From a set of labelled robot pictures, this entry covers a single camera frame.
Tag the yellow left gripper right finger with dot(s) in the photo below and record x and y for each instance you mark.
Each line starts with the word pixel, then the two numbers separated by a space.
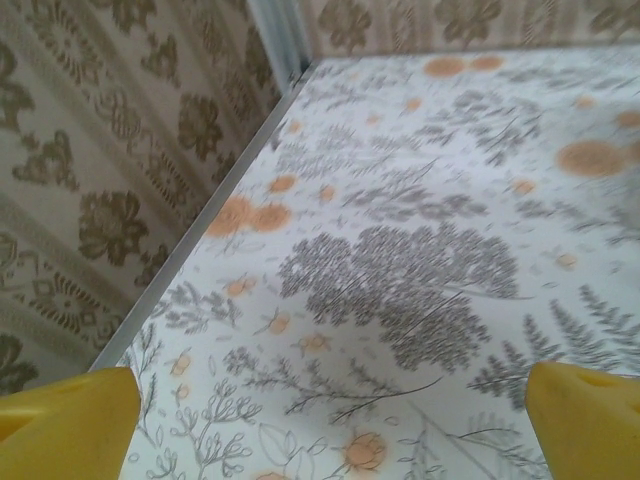
pixel 590 430

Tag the aluminium frame rail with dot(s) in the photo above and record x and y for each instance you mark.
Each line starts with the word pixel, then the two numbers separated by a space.
pixel 202 220

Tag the aluminium frame post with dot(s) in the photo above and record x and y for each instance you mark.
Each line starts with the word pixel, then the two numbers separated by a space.
pixel 280 35

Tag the floral print tablecloth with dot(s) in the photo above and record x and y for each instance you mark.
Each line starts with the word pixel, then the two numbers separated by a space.
pixel 400 200

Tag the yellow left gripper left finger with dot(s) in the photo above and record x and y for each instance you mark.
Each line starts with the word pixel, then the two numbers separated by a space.
pixel 65 430

